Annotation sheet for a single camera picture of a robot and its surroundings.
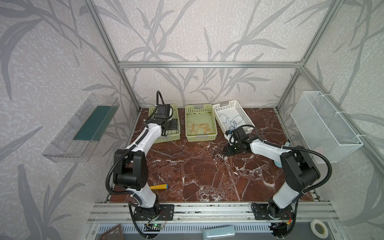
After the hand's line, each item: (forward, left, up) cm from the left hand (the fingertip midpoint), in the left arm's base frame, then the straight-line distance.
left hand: (174, 118), depth 92 cm
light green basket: (-6, +9, -13) cm, 17 cm away
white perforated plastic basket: (+14, -40, -14) cm, 44 cm away
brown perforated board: (-57, +22, -15) cm, 63 cm away
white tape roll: (-55, -70, -14) cm, 90 cm away
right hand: (-12, -34, -12) cm, 38 cm away
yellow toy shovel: (-37, +5, -15) cm, 40 cm away
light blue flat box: (-56, -28, -9) cm, 63 cm away
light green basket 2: (+10, -16, -17) cm, 25 cm away
